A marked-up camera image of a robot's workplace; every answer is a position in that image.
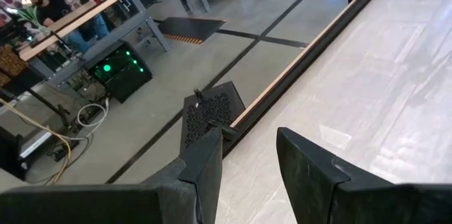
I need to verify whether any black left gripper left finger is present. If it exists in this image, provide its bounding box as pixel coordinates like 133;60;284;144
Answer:
0;127;223;224

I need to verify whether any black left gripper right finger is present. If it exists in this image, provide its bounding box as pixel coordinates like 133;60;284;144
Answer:
276;126;452;224

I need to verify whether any black clamp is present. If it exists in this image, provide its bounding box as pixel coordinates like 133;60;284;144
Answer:
207;119;240;143

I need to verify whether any black perforated computer case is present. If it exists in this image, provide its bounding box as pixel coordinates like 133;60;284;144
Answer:
179;81;246;155

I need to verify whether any black computer with green lights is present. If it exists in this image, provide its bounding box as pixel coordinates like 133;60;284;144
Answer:
87;41;153;105

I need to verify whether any black ramp with hazard stripes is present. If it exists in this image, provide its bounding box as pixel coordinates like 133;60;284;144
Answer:
156;16;227;46

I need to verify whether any black box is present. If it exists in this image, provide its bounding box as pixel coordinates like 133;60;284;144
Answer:
0;126;28;182

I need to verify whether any wood topped grey table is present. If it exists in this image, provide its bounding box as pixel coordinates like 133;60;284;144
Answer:
18;0;172;87

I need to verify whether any person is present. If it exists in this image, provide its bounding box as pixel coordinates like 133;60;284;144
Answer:
20;0;111;54

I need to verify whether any green plant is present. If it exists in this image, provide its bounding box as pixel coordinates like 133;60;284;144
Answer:
15;6;48;35

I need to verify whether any black table edge rail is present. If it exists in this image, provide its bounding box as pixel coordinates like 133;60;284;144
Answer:
222;0;402;158

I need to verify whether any white coiled cable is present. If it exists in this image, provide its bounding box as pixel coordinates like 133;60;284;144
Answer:
76;98;110;129

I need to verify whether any yellow cable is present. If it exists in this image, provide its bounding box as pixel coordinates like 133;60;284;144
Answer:
0;98;73;185

